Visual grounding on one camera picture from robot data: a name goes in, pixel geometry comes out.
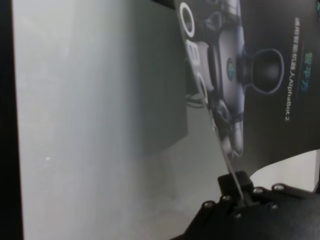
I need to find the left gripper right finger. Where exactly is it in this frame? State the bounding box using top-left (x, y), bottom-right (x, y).
top-left (236, 171), bottom-right (261, 208)

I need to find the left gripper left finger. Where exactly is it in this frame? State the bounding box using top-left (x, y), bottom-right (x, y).
top-left (218, 174), bottom-right (243, 216)

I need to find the black robot print poster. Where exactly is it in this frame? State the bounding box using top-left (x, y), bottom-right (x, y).
top-left (173, 0), bottom-right (320, 201)

